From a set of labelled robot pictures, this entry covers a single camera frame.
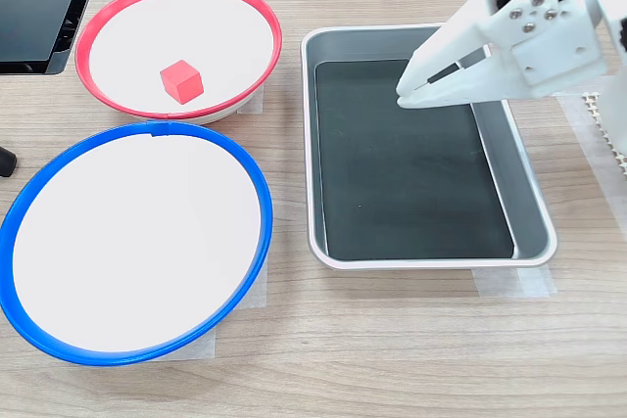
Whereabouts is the red cube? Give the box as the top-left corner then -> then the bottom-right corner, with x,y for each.
159,59 -> 205,107

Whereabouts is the steel tray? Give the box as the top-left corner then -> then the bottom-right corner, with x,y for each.
300,23 -> 559,271

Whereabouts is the pale perforated plate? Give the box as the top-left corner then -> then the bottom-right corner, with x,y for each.
580,89 -> 627,177

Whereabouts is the black mat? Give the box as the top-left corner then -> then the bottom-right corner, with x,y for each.
314,59 -> 515,261

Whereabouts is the translucent paper sheet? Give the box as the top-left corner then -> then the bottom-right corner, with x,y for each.
236,83 -> 266,116
144,260 -> 268,363

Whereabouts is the white plate with red rim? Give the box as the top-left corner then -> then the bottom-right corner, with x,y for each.
74,0 -> 284,125

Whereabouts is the translucent tape strip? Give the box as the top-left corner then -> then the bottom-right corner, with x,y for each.
471,264 -> 558,299

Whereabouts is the white plate with blue rim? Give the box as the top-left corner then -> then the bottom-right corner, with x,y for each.
0,119 -> 274,367

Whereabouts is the black electronic device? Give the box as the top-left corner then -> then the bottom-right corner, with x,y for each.
0,0 -> 108,77

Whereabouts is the small black object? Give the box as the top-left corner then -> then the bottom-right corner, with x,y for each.
0,145 -> 19,179

